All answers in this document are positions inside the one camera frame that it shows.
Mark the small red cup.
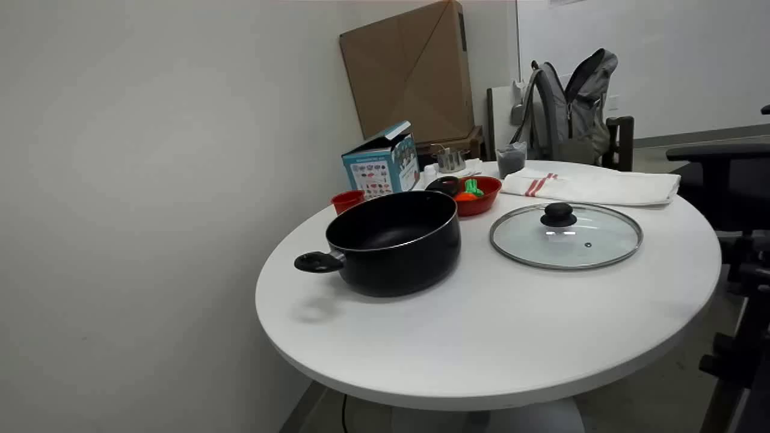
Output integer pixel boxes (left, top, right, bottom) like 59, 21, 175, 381
329, 188, 369, 217

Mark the glass pot lid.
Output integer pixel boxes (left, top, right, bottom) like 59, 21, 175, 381
487, 200, 645, 271

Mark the large flat cardboard box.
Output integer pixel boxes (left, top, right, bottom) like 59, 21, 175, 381
337, 0, 477, 147

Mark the red bowl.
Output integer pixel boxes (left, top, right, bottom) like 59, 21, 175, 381
448, 174, 505, 218

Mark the black camera stand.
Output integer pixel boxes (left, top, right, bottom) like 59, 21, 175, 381
695, 227, 770, 433

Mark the blue printed carton box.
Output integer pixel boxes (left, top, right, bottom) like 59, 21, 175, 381
339, 121, 421, 203

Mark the clear plastic bag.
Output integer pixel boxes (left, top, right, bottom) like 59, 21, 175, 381
415, 157, 489, 192

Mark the white towel with red stripes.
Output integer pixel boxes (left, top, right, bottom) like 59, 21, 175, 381
500, 158, 684, 210

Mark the clear measuring cup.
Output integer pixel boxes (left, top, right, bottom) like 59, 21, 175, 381
495, 141, 530, 181

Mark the black desk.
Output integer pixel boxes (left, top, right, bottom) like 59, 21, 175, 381
664, 131, 770, 236

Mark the black cooking pot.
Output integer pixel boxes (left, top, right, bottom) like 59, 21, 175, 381
291, 175, 464, 299

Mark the dark wooden chair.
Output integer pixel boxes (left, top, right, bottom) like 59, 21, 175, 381
605, 115, 635, 174

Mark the grey backpack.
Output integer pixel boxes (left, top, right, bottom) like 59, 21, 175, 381
512, 45, 620, 165

